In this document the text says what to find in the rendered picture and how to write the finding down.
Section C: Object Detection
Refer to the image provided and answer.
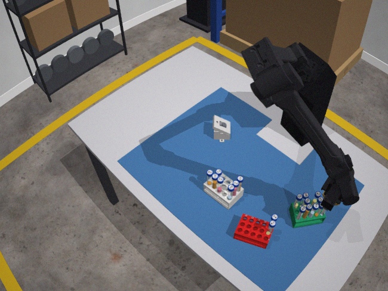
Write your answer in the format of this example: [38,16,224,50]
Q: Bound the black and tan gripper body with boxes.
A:
[321,177,343,204]

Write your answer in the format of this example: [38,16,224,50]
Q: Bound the blue bench mat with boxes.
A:
[118,87,351,291]

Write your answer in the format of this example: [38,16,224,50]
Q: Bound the test tube with blue cap and pink liquid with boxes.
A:
[217,177,224,193]

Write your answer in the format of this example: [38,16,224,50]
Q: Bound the green test tube rack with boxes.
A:
[289,202,326,228]

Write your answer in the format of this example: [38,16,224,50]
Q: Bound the red tube rack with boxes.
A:
[233,213,273,249]

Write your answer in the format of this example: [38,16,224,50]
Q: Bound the white tube rack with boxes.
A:
[204,173,244,210]

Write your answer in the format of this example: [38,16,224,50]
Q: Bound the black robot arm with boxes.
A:
[241,37,359,211]

